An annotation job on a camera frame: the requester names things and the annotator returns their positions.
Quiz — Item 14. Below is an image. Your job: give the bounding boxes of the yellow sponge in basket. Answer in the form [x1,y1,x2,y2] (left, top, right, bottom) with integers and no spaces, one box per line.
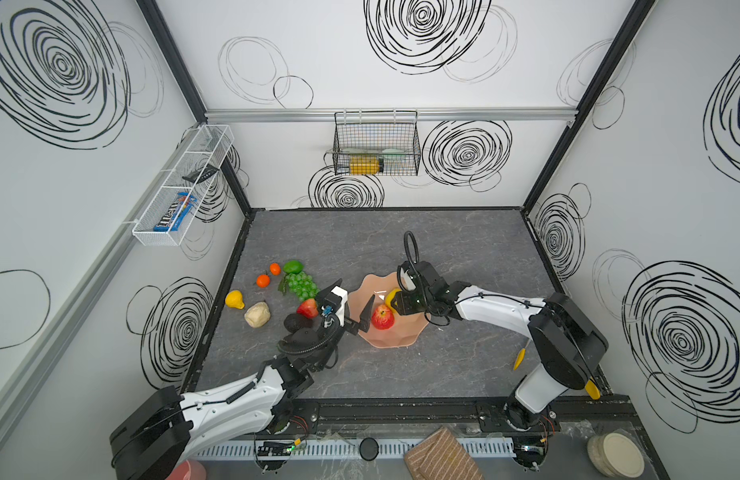
[349,155,383,175]

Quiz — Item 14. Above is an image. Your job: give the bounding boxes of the pink cup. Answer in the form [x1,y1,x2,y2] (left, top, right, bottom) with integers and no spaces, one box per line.
[167,460,207,480]

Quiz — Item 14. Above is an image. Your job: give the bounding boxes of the yellow fake pear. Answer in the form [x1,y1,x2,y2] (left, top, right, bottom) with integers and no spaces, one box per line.
[225,290,246,310]

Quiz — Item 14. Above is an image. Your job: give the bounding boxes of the yellow handled tongs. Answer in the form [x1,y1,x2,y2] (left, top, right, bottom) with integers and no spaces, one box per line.
[513,339,531,371]

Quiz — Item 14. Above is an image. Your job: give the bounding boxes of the red fake strawberry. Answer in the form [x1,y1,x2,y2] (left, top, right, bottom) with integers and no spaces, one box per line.
[296,298,320,319]

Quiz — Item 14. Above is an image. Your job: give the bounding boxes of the green fake grapes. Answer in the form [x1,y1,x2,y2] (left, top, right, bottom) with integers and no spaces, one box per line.
[278,271,319,301]

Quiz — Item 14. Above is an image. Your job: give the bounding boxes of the striped brown cloth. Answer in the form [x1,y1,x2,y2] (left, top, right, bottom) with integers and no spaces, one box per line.
[404,427,484,480]

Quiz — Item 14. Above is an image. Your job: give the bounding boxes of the black round knob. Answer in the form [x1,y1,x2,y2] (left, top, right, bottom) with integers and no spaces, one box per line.
[358,437,380,462]

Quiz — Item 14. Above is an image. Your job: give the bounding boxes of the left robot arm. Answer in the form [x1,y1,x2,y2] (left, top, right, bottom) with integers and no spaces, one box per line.
[109,282,375,479]

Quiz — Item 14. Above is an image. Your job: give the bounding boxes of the blue candy packet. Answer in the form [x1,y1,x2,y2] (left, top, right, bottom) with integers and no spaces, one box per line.
[153,192,196,232]

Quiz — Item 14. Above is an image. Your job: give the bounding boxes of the white slotted cable duct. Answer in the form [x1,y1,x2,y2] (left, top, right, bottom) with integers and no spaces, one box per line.
[192,437,516,461]

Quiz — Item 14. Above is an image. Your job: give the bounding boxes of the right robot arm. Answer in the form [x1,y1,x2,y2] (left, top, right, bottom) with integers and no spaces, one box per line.
[391,260,609,431]

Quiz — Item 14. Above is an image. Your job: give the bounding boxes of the white wire wall shelf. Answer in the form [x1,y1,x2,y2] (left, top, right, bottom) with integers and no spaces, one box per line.
[132,124,234,247]

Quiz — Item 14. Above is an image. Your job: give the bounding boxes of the pink wavy fruit bowl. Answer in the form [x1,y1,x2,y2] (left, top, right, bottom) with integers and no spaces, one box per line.
[348,273,429,349]

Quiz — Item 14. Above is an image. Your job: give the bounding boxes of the red fake apple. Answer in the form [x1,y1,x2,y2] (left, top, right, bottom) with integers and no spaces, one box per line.
[371,304,396,330]

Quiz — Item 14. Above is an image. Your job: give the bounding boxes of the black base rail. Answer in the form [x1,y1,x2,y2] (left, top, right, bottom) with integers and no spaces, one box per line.
[269,395,638,434]

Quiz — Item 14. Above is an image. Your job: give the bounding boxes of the yellow fake lemon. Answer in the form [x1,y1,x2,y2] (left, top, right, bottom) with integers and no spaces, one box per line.
[384,288,402,309]

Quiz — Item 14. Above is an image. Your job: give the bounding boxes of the green fake lime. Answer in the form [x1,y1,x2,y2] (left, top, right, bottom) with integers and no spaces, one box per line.
[283,260,304,275]

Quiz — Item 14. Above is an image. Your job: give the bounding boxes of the green item in basket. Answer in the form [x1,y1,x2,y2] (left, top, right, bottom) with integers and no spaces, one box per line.
[342,147,409,162]

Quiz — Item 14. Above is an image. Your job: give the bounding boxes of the dark fake avocado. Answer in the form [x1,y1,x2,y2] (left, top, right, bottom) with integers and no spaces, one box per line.
[284,313,314,334]

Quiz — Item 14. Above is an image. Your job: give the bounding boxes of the black remote control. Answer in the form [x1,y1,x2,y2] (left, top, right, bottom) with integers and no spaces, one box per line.
[182,165,219,185]

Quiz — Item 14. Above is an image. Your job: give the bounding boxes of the black wire wall basket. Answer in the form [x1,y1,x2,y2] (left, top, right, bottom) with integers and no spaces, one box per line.
[326,109,422,177]

